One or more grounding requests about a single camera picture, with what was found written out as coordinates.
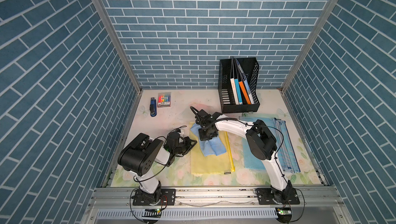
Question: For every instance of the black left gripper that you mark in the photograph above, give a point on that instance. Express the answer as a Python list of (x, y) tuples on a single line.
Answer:
[(186, 141)]

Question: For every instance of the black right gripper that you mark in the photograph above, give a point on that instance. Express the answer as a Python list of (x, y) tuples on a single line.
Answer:
[(202, 137)]

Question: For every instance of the light blue cleaning cloth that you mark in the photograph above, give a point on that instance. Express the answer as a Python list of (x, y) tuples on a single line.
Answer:
[(210, 147)]

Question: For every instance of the green mesh document bag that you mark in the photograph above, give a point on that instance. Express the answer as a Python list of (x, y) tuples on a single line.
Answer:
[(260, 115)]

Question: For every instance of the yellow mesh document bag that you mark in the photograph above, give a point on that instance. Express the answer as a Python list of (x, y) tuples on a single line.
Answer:
[(201, 165)]

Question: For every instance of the blue mesh document bag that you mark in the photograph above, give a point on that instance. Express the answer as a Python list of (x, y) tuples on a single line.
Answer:
[(250, 161)]

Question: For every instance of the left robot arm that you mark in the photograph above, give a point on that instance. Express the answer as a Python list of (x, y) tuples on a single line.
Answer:
[(143, 151)]

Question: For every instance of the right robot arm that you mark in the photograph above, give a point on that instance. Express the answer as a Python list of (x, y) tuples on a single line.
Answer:
[(261, 141)]

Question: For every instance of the white book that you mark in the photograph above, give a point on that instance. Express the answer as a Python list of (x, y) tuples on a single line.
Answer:
[(234, 90)]

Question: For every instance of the orange book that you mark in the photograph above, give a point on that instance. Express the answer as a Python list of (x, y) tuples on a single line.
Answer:
[(244, 92)]

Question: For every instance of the box of coloured markers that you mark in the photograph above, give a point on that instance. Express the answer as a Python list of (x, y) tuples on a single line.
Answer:
[(164, 100)]

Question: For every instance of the blue folder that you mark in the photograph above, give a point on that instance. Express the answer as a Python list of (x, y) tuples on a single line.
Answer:
[(242, 77)]

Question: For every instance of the teal book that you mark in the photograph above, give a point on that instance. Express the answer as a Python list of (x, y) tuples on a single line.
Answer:
[(238, 92)]

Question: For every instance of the blue black stapler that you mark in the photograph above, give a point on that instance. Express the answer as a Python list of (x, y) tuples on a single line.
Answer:
[(153, 107)]

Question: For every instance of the black mesh file holder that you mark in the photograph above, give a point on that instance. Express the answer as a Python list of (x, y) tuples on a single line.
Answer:
[(228, 70)]

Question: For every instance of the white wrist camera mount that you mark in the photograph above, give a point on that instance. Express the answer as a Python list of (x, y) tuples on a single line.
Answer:
[(180, 132)]

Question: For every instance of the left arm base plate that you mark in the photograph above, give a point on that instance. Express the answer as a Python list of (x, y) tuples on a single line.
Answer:
[(164, 197)]

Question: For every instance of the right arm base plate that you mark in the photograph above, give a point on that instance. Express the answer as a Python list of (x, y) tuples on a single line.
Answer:
[(270, 196)]

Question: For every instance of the aluminium front rail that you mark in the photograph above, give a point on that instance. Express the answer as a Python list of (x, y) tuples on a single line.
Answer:
[(217, 204)]

